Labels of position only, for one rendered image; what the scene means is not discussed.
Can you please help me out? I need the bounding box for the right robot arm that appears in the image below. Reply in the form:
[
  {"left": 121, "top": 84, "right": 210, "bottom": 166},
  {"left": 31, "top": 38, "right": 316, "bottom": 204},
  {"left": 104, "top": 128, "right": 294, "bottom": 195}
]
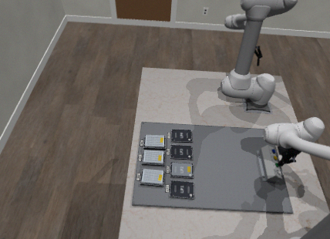
[{"left": 221, "top": 0, "right": 298, "bottom": 112}]

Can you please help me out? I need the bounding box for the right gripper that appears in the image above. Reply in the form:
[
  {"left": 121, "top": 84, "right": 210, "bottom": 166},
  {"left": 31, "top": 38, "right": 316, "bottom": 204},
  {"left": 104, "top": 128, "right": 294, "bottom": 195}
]
[{"left": 254, "top": 46, "right": 263, "bottom": 66}]

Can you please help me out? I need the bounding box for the white operator button panel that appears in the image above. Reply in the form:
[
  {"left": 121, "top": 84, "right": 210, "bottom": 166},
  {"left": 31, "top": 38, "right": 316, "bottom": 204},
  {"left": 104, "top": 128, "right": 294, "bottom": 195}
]
[{"left": 257, "top": 145, "right": 282, "bottom": 182}]

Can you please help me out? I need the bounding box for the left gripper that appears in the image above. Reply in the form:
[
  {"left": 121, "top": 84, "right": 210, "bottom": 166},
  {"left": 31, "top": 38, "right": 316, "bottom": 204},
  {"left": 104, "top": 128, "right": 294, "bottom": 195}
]
[{"left": 278, "top": 148, "right": 301, "bottom": 166}]

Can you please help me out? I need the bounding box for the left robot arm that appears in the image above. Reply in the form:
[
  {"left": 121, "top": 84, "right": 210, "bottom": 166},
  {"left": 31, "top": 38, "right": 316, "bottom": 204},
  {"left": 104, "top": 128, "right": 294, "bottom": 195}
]
[{"left": 263, "top": 117, "right": 330, "bottom": 239}]

